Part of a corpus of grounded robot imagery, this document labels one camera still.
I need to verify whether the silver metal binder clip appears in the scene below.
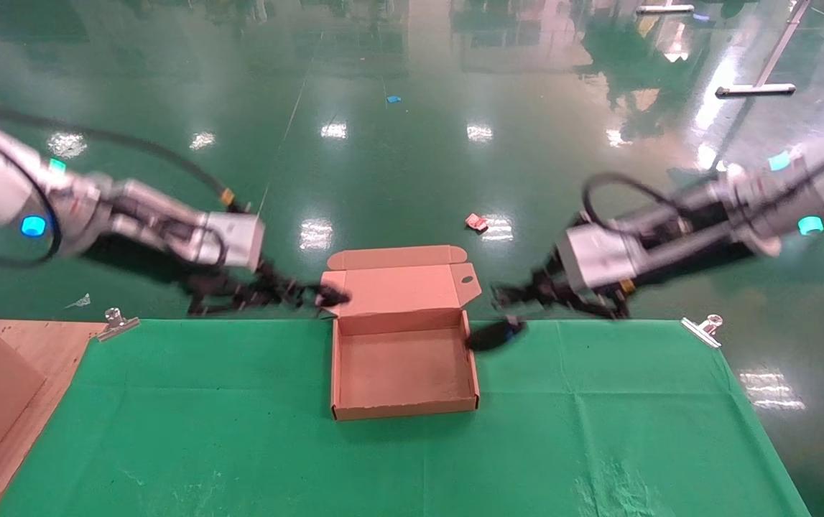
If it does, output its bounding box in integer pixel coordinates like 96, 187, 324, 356
681, 314, 723, 350
96, 307, 141, 343

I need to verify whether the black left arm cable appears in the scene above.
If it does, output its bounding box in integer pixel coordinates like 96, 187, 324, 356
0, 93, 244, 214

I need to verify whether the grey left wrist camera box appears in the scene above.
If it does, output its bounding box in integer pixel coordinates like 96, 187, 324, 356
193, 212, 266, 271

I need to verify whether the green table cloth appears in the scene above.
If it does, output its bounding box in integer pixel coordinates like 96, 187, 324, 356
0, 320, 812, 517

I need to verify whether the white metal table frame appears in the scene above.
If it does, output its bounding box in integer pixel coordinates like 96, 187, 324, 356
716, 0, 812, 97

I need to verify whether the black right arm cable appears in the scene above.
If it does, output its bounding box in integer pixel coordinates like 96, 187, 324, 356
582, 172, 685, 234

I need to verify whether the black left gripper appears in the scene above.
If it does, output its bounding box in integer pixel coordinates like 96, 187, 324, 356
87, 233, 319, 317

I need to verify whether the open brown cardboard box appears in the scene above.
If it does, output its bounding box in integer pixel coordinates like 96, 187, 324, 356
315, 246, 483, 421

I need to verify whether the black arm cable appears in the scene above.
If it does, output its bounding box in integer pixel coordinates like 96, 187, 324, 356
582, 172, 685, 234
0, 93, 244, 214

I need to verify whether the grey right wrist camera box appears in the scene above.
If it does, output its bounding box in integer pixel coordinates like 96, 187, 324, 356
555, 226, 644, 292

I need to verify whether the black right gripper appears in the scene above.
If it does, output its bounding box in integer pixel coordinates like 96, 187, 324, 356
491, 233, 761, 321

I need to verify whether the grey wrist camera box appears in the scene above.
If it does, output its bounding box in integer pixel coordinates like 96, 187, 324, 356
555, 226, 644, 292
193, 212, 266, 271

